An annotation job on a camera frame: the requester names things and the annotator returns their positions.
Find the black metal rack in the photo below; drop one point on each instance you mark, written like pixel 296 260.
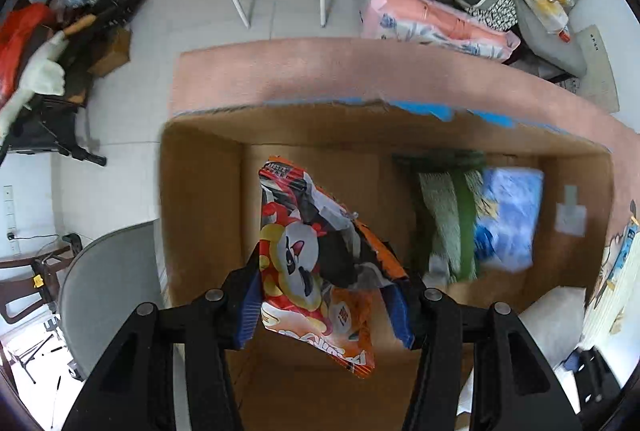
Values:
pixel 75 76

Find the blue plastic packet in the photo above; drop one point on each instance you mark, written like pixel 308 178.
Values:
pixel 510 216

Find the orange cartoon snack bag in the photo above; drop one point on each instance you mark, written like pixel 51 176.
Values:
pixel 315 261

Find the white plush toy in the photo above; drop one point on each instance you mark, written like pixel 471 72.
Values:
pixel 42 71

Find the red plastic bag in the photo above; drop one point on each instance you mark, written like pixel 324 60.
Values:
pixel 20 46

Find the wooden chair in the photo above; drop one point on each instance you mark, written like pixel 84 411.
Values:
pixel 30 281

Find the green striped snack packet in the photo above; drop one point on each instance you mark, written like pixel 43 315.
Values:
pixel 447 221

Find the pink bedding bag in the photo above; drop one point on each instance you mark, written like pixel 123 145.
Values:
pixel 430 18

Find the white paper sheet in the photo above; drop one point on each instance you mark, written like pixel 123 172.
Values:
pixel 597 66

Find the small cardboard box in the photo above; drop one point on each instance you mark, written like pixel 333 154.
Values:
pixel 112 51

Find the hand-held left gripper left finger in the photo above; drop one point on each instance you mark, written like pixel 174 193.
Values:
pixel 246 311

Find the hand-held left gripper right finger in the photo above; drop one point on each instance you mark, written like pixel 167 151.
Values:
pixel 400 313

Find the brown cardboard box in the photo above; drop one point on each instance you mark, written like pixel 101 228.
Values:
pixel 385 231

